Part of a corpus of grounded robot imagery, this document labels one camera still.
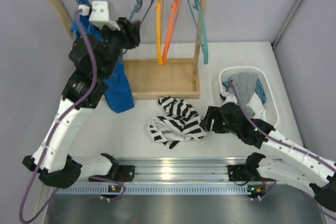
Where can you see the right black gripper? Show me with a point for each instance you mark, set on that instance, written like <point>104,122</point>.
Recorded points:
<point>213,113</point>

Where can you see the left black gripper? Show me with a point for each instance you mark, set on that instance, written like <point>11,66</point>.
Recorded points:
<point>129,33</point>

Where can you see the black white striped tank top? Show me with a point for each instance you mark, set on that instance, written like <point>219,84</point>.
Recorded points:
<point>181,123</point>

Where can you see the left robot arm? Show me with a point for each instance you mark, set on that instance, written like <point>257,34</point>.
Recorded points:
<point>95,60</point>

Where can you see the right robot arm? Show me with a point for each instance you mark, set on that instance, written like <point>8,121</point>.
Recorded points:
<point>276,156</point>

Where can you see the yellow hanger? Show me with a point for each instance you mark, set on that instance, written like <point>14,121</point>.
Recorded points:
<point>159,27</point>

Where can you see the orange hanger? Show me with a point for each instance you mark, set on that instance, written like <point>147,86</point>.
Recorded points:
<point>176,6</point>

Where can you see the blue tank top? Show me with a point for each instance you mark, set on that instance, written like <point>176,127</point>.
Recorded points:
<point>118,95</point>

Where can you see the teal hanger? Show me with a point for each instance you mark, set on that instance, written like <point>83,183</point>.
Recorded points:
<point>198,17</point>

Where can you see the white garment in basket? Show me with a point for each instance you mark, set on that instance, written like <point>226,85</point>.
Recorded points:
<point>256,110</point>

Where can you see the grey garment in basket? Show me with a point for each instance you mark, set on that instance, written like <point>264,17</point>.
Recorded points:
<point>245,84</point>

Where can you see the blue garment in basket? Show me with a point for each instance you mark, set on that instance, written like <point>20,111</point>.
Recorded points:
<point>260,91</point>

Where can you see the white perforated laundry basket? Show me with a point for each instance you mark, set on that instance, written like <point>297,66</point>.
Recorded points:
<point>272,114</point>

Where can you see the wooden clothes rack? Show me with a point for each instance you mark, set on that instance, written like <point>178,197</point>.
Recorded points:
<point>149,80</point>

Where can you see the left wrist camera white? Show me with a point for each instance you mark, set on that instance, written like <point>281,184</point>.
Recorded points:
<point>98,14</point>

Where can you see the aluminium mounting rail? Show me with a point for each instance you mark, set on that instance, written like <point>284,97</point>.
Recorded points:
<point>181,170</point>

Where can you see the white slotted cable duct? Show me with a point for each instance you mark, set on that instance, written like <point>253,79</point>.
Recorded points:
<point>161,189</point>

